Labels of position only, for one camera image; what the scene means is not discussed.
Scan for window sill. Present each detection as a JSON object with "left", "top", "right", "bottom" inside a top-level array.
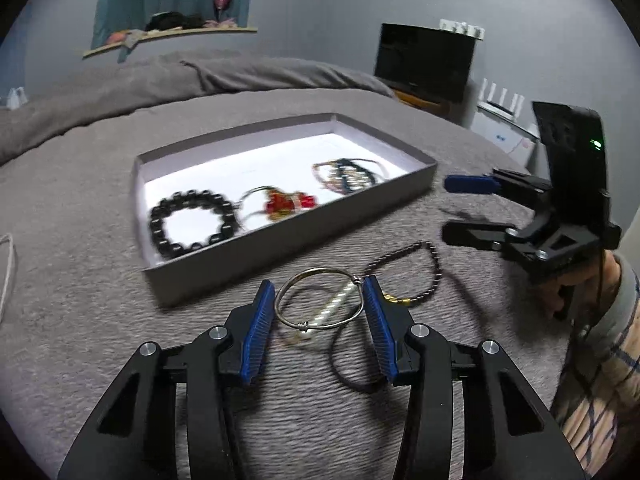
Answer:
[{"left": 82, "top": 26, "right": 259, "bottom": 60}]

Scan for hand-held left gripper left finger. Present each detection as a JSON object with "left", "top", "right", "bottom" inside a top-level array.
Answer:
[{"left": 57, "top": 279, "right": 277, "bottom": 480}]

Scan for wooden television stand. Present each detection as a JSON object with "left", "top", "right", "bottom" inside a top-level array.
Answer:
[{"left": 389, "top": 87, "right": 454, "bottom": 119}]

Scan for grey duvet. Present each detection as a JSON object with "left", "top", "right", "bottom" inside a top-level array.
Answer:
[{"left": 0, "top": 49, "right": 397, "bottom": 167}]

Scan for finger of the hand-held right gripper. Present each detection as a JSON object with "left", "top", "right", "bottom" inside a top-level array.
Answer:
[
  {"left": 443, "top": 169, "right": 552, "bottom": 207},
  {"left": 441, "top": 220, "right": 526, "bottom": 254}
]

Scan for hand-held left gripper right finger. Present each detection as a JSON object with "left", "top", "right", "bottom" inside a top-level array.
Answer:
[{"left": 361, "top": 275, "right": 587, "bottom": 480}]

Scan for multicolour bead bracelet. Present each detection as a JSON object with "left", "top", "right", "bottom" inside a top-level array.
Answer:
[{"left": 312, "top": 157, "right": 392, "bottom": 196}]

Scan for white wall hooks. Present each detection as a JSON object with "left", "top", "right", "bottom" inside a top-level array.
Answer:
[{"left": 438, "top": 18, "right": 486, "bottom": 40}]

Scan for white cabinet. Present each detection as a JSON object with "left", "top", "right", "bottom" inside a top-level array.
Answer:
[{"left": 469, "top": 109, "right": 542, "bottom": 162}]

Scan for small dark bead bracelet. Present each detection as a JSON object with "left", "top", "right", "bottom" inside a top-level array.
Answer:
[{"left": 362, "top": 240, "right": 442, "bottom": 309}]

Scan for grey cardboard box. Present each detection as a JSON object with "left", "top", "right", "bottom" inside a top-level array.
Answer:
[{"left": 132, "top": 112, "right": 438, "bottom": 308}]

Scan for red bead bracelet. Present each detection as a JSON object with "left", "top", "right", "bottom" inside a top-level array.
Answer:
[{"left": 264, "top": 189, "right": 321, "bottom": 223}]

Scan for black television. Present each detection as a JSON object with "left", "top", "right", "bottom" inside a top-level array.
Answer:
[{"left": 373, "top": 22, "right": 476, "bottom": 104}]

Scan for white router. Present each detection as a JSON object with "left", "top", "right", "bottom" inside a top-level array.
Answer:
[{"left": 477, "top": 78, "right": 526, "bottom": 121}]

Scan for grey hanging cloth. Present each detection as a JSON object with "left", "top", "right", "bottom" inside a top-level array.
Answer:
[{"left": 117, "top": 29, "right": 146, "bottom": 64}]

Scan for twisted silver bangle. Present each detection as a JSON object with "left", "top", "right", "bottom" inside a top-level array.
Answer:
[{"left": 298, "top": 279, "right": 357, "bottom": 334}]

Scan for black clothes pile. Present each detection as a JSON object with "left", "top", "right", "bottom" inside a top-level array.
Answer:
[{"left": 144, "top": 10, "right": 206, "bottom": 32}]

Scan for person's right forearm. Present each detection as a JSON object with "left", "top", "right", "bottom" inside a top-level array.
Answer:
[{"left": 549, "top": 254, "right": 640, "bottom": 478}]

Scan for black hair tie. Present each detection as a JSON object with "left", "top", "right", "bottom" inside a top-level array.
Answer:
[{"left": 331, "top": 309, "right": 397, "bottom": 394}]

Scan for large dark bead bracelet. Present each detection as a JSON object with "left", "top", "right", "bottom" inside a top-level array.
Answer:
[{"left": 148, "top": 188, "right": 237, "bottom": 261}]

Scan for white charging cable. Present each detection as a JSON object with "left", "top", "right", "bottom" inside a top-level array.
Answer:
[{"left": 0, "top": 232, "right": 19, "bottom": 322}]

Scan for person's right hand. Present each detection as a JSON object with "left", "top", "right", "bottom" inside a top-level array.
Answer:
[{"left": 542, "top": 251, "right": 620, "bottom": 322}]

